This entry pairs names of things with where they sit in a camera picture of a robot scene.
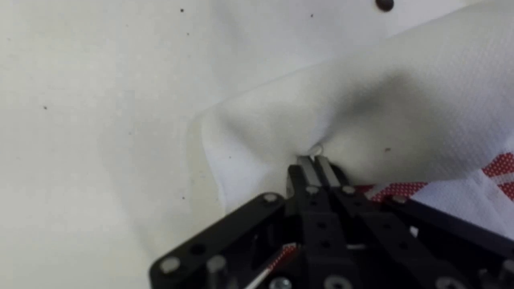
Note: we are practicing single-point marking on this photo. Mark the white cloth with red stripes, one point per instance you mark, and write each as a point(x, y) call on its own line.
point(375, 106)

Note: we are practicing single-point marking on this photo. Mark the large white tray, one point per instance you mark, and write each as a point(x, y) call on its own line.
point(81, 133)

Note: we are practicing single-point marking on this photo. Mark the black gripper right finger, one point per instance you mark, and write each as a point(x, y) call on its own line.
point(363, 229)

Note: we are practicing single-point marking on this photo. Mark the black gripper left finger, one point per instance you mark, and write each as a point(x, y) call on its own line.
point(299, 213)

